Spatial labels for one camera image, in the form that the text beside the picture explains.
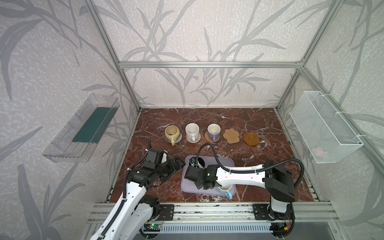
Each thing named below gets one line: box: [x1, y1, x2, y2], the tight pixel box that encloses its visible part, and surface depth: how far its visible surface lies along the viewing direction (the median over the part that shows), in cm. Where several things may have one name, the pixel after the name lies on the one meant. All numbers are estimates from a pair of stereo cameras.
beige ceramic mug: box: [164, 125, 181, 146], surface depth 97 cm
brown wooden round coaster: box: [243, 132, 260, 146], surface depth 104 cm
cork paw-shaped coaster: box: [223, 128, 240, 144], surface depth 104 cm
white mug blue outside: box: [217, 184, 233, 200], surface depth 73 cm
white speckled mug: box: [185, 122, 200, 142], surface depth 98 cm
